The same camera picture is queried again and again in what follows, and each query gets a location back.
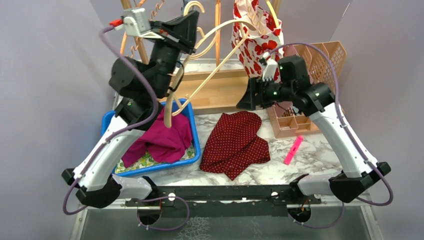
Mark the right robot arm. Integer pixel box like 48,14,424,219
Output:
236,55,391,204

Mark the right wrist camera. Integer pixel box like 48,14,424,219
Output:
259,52,278,82

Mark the wooden hanger metal hook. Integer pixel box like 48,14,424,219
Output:
214,0,221,66

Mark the red poppy print skirt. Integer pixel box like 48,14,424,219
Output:
230,0,284,78

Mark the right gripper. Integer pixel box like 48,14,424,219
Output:
236,76,295,111

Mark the wooden clothes rack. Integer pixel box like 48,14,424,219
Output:
119,0,282,115

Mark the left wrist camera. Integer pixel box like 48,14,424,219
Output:
109,7,152,37

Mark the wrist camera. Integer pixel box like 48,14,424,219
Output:
109,7,152,37
259,52,278,82

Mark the blue plastic bin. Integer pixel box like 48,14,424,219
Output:
100,97,202,178

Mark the orange wavy hanger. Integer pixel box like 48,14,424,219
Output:
120,0,165,64

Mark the lemon print skirt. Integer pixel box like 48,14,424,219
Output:
112,145,200,177

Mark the pink marker pen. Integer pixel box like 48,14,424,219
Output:
283,136,304,165

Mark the magenta pleated skirt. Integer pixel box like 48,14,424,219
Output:
121,110,193,168

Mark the yellow wavy hanger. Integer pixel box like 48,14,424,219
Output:
266,0,281,27

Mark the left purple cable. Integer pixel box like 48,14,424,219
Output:
62,25,192,232

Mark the grey-blue hanger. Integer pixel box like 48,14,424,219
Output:
181,0,190,11

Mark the cream plastic hanger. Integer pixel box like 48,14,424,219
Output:
164,7,265,128

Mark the peach plastic organizer basket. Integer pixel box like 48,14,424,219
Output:
265,41,348,139

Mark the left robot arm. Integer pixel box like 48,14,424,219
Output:
62,7,200,209

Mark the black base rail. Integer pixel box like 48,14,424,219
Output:
125,184,321,218

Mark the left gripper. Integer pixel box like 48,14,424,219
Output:
142,10,200,97

